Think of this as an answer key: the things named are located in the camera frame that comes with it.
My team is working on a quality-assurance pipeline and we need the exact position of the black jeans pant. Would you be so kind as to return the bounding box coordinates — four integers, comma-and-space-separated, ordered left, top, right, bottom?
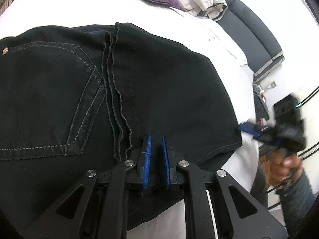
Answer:
1, 23, 242, 233

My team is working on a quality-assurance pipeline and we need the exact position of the right forearm dark sleeve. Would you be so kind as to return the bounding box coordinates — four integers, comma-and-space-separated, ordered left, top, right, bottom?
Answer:
276, 172, 316, 235

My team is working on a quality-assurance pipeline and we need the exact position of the person right hand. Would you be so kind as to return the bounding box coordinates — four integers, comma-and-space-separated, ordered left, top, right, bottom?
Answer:
259, 150, 303, 188

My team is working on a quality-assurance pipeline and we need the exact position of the dark grey headboard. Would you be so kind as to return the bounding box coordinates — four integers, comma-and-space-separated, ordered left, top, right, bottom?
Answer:
217, 0, 285, 83

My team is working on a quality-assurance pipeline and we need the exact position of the white bed mattress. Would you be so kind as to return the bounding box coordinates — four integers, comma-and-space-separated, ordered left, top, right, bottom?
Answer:
0, 0, 261, 239

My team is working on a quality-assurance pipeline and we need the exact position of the upper wall socket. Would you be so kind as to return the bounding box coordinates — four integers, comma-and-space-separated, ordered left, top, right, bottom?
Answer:
270, 81, 276, 88

